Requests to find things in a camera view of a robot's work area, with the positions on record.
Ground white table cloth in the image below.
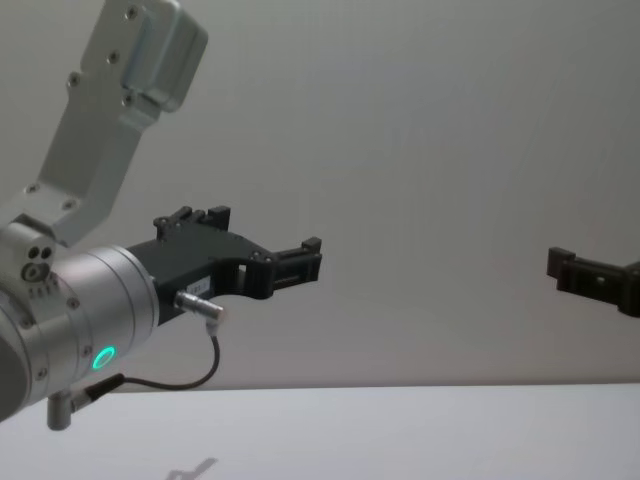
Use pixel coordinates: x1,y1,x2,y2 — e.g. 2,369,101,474
0,383,640,480

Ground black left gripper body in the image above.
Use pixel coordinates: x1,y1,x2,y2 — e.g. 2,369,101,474
125,228,274,329

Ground thin dark cable, silver plugs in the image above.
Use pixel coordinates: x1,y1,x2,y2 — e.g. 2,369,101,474
46,292,229,431

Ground white curtain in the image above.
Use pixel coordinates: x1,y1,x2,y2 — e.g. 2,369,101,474
0,0,640,401

